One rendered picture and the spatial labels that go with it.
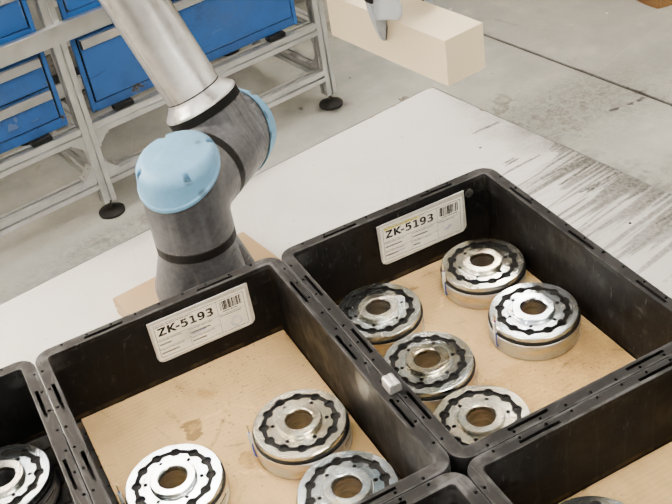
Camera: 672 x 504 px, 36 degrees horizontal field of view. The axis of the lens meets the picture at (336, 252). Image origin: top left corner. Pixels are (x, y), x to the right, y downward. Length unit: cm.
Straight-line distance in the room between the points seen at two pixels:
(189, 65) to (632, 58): 233
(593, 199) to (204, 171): 62
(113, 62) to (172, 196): 167
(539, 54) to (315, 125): 82
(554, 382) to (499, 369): 6
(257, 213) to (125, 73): 140
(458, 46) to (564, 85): 221
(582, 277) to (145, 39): 68
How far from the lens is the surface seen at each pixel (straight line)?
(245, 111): 152
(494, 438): 97
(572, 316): 120
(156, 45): 148
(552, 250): 125
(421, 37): 129
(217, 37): 319
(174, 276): 148
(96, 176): 311
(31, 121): 300
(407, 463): 104
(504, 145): 182
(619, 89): 343
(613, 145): 314
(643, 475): 108
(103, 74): 304
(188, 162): 140
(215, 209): 143
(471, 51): 129
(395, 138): 187
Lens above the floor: 164
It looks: 36 degrees down
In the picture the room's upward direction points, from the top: 10 degrees counter-clockwise
